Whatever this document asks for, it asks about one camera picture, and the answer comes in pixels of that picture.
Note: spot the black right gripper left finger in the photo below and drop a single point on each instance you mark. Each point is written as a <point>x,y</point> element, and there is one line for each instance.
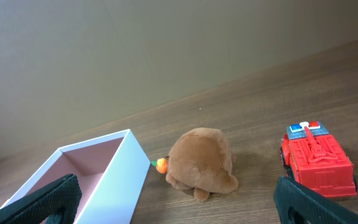
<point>55,203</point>

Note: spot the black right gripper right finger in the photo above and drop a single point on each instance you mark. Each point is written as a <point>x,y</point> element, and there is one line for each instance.
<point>297,204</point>

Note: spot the red toy fire truck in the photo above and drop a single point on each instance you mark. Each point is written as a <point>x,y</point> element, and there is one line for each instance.
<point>312,156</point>

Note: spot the brown plush toy with carrot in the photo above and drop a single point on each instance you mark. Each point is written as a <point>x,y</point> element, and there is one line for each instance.
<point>202,160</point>

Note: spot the white box pink interior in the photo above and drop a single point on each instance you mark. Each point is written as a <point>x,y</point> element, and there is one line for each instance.
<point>110,169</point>

